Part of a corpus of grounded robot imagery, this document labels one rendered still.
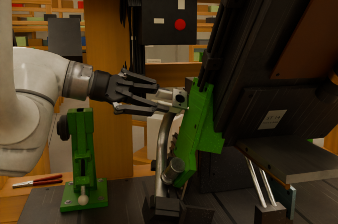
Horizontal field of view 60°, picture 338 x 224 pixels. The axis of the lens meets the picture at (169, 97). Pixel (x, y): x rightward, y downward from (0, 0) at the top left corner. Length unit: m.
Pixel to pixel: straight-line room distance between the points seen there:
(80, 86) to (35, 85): 0.09
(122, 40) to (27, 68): 0.38
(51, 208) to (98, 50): 0.49
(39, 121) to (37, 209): 0.39
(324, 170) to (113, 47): 0.69
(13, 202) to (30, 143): 0.46
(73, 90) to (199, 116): 0.29
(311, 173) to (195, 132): 0.25
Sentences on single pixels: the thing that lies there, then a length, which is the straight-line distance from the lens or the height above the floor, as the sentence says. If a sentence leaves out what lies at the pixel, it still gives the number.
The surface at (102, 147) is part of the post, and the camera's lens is 1.05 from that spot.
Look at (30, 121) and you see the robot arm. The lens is 0.61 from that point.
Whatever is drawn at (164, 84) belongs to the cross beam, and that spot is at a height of 1.20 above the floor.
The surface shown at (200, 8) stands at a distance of 8.30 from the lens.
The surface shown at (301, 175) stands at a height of 1.13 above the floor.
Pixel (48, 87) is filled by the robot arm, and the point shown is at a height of 1.27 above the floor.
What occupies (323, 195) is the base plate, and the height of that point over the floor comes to 0.90.
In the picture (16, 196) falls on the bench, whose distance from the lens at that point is 1.10.
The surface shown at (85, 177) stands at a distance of 0.86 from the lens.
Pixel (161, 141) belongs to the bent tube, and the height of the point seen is 1.09.
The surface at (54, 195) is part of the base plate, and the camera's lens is 1.01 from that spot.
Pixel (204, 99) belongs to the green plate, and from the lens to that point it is 0.66.
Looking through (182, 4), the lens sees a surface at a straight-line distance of 0.91.
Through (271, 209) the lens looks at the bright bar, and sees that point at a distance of 0.72.
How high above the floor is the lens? 1.38
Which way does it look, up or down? 12 degrees down
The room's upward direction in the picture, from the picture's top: straight up
